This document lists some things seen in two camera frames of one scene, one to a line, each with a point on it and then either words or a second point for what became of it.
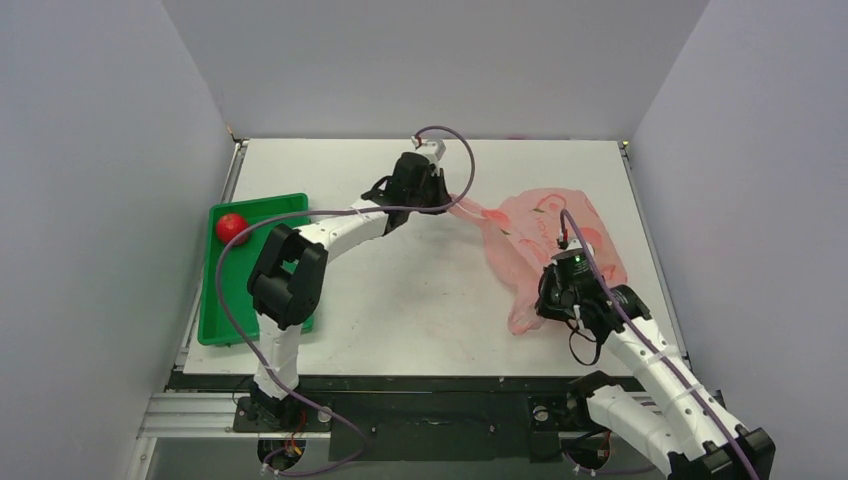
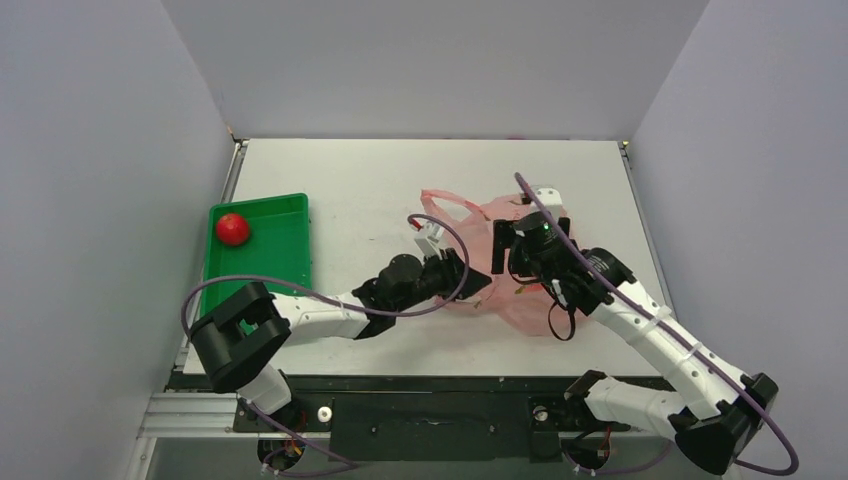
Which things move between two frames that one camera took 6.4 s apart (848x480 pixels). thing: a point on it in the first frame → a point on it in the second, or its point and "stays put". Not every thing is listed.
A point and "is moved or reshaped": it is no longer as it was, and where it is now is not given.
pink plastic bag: [523, 231] is moved or reshaped
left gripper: [436, 181] → [451, 269]
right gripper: [553, 302] → [502, 244]
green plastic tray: [227, 312] stays put
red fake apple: [229, 224] stays put
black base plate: [406, 418] stays put
